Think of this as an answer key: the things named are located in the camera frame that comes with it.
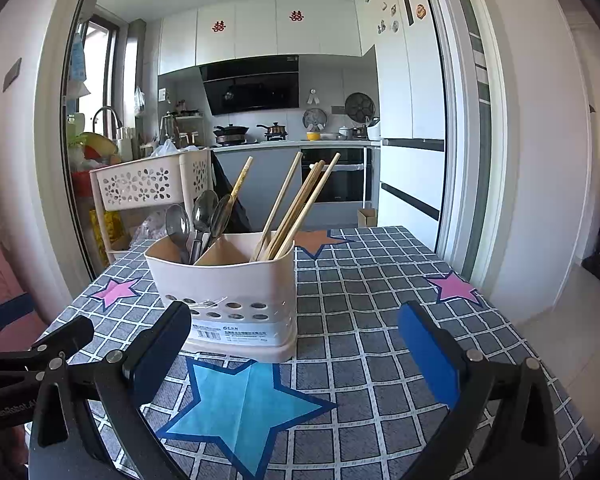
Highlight clear plastic bag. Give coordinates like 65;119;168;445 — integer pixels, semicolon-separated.
132;210;168;246

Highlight person's left forearm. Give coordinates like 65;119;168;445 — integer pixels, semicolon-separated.
0;425;31;480

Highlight black built-in oven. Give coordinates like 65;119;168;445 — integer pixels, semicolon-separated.
300;146;371;205

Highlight yellow-green basin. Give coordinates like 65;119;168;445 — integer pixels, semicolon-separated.
77;132;118;156

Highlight grey checked star tablecloth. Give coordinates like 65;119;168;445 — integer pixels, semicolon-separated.
27;225;598;480

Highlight black hanging bag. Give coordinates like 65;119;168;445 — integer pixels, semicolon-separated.
211;150;253;233

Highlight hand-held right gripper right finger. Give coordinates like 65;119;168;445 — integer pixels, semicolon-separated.
396;299;561;480

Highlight round black wall pan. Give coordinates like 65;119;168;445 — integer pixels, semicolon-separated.
344;92;377;122

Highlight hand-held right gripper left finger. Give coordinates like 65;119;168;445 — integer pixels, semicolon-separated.
32;301;193;480

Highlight beige plastic utensil holder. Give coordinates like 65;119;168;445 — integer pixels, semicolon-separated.
144;232;298;363

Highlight curved kitchen faucet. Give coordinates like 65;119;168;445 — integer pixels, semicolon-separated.
91;106;123;141

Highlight black range hood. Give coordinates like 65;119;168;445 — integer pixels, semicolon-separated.
199;55;301;116

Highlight pink box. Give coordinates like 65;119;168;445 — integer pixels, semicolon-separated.
0;241;26;321

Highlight yellow oil bottle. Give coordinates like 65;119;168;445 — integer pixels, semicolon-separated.
102;210;128;251

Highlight beige plastic basket trolley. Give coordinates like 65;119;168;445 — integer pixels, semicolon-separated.
89;149;213;266

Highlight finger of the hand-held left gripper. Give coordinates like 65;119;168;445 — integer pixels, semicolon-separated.
0;292;36;347
0;315;97;375

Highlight round metal steamer rack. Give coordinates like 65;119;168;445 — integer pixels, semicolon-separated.
302;108;328;132

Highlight patterned bamboo chopstick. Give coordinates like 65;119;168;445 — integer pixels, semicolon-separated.
225;156;255;211

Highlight white upper kitchen cabinets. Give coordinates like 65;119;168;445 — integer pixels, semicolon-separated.
158;0;363;76

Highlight white refrigerator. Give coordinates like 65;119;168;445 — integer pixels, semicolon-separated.
355;0;446;251

